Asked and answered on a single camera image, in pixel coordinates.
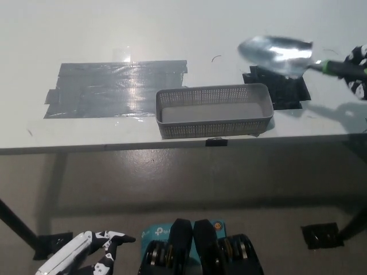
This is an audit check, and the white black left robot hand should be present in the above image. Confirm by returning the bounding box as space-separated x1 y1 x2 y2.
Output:
37 230 137 275

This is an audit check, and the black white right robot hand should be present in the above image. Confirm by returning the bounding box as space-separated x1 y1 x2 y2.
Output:
342 44 367 101

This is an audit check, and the silver trowel green black handle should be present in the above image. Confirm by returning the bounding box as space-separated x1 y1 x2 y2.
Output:
237 34 367 81

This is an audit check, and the black tape patch on desk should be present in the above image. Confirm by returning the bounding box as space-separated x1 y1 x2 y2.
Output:
242 65 312 111

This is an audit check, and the black table leg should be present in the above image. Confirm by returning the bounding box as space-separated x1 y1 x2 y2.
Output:
0 198 40 253
339 206 367 240

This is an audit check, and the small black tape piece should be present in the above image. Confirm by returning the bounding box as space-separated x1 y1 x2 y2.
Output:
205 137 229 148

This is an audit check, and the grey perforated plastic basket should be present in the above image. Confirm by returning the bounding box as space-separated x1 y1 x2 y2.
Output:
155 82 275 140

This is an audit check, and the grey duct tape patch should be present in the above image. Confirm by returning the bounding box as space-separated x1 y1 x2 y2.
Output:
42 59 189 119

